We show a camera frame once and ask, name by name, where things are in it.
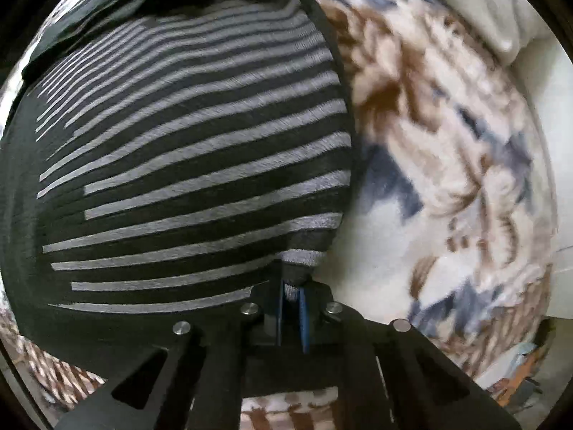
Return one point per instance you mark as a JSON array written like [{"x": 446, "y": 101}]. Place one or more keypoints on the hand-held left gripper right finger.
[{"x": 307, "y": 322}]

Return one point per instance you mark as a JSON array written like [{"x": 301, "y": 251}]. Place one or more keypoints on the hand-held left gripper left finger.
[{"x": 268, "y": 311}]

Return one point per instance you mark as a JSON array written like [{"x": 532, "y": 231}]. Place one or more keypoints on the black grey striped sweater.
[{"x": 188, "y": 156}]

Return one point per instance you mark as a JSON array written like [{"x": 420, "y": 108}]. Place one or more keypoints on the white pillow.
[{"x": 501, "y": 13}]

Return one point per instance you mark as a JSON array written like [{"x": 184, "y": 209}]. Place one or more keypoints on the floral printed blanket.
[{"x": 447, "y": 152}]

